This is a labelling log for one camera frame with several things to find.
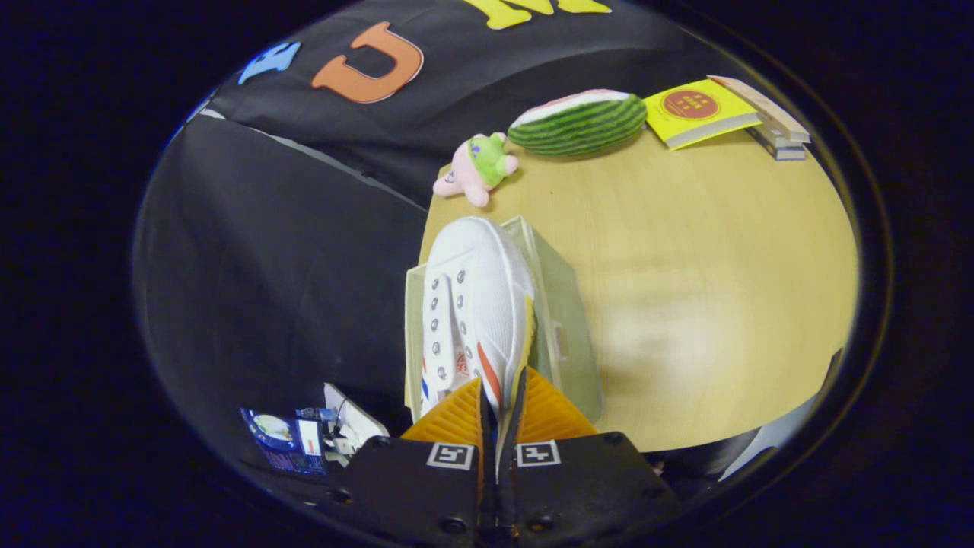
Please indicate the pale green storage box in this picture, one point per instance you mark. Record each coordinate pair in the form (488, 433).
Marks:
(567, 304)

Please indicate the blue printed box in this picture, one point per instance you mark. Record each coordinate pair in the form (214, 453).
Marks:
(281, 441)

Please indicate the pink and green plush toy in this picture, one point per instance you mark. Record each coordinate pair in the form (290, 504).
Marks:
(472, 171)

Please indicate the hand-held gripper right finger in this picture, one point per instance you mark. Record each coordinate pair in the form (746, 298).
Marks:
(508, 472)

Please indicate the watermelon slice plush toy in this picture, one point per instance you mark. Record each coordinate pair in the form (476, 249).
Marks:
(578, 125)

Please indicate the white canvas shoe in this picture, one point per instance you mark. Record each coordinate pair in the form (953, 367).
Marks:
(479, 289)

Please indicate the black backdrop cloth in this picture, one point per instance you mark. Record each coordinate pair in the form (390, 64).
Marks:
(266, 266)

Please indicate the yellow book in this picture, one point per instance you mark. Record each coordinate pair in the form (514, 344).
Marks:
(696, 114)

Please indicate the tan book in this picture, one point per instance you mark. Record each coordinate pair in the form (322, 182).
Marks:
(761, 103)

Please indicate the white cardboard piece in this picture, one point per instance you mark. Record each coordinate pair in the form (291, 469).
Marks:
(350, 415)

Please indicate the grey book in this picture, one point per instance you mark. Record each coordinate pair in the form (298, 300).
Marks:
(782, 140)

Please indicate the blue book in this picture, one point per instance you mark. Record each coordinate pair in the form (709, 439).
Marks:
(787, 154)

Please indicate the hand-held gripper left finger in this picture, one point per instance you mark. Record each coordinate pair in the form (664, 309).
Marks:
(487, 472)

